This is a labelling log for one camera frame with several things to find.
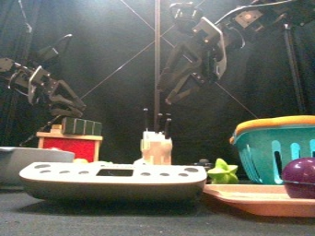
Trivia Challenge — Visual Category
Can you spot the slanted black stand pole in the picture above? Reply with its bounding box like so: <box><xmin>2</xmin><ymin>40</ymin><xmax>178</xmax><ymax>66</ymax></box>
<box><xmin>281</xmin><ymin>21</ymin><xmax>307</xmax><ymax>115</ymax></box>

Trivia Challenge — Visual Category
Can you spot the small dark toy piece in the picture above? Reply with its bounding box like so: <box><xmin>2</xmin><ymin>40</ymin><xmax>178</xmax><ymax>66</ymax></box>
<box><xmin>193</xmin><ymin>158</ymin><xmax>213</xmax><ymax>170</ymax></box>

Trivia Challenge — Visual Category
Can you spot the black toy knife handle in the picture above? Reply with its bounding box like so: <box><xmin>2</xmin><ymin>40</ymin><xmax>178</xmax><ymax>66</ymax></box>
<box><xmin>142</xmin><ymin>107</ymin><xmax>149</xmax><ymax>133</ymax></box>
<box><xmin>162</xmin><ymin>112</ymin><xmax>173</xmax><ymax>140</ymax></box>
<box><xmin>154</xmin><ymin>112</ymin><xmax>164</xmax><ymax>133</ymax></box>

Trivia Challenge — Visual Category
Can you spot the dark green seaweed sushi roll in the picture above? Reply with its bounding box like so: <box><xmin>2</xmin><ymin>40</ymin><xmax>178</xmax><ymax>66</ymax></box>
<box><xmin>60</xmin><ymin>116</ymin><xmax>102</xmax><ymax>136</ymax></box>

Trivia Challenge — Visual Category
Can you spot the purple toy ball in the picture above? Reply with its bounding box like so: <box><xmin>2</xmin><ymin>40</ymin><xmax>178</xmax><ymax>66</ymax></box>
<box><xmin>280</xmin><ymin>157</ymin><xmax>315</xmax><ymax>200</ymax></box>

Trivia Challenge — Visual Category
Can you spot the white toy kitchen scale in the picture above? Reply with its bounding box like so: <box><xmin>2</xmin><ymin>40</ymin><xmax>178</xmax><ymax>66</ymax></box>
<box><xmin>17</xmin><ymin>160</ymin><xmax>209</xmax><ymax>202</ymax></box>

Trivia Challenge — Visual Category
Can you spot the cream toy knife block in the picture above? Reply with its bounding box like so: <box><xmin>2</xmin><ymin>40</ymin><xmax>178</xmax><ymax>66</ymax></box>
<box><xmin>133</xmin><ymin>130</ymin><xmax>174</xmax><ymax>166</ymax></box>

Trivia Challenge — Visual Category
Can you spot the pink plastic tray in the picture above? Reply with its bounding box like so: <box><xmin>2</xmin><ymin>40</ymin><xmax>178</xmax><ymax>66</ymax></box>
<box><xmin>201</xmin><ymin>183</ymin><xmax>315</xmax><ymax>218</ymax></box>

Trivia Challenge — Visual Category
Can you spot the green toy star fruit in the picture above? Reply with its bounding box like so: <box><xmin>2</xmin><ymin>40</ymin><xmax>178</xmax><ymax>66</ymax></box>
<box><xmin>206</xmin><ymin>158</ymin><xmax>240</xmax><ymax>185</ymax></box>

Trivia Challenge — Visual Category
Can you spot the red wooden box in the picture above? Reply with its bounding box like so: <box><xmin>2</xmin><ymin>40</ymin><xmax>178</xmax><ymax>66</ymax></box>
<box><xmin>36</xmin><ymin>131</ymin><xmax>104</xmax><ymax>163</ymax></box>

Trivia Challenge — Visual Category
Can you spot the vertical metal frame pole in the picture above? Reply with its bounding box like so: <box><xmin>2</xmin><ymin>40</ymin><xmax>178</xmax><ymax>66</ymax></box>
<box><xmin>152</xmin><ymin>0</ymin><xmax>162</xmax><ymax>132</ymax></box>

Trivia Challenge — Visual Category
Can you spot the grey plastic bin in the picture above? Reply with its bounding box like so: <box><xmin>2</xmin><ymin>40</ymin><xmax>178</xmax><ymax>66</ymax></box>
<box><xmin>0</xmin><ymin>146</ymin><xmax>76</xmax><ymax>186</ymax></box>

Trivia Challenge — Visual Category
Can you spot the teal basket orange rim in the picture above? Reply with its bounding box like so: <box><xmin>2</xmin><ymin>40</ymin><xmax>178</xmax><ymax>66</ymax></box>
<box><xmin>228</xmin><ymin>114</ymin><xmax>315</xmax><ymax>185</ymax></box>

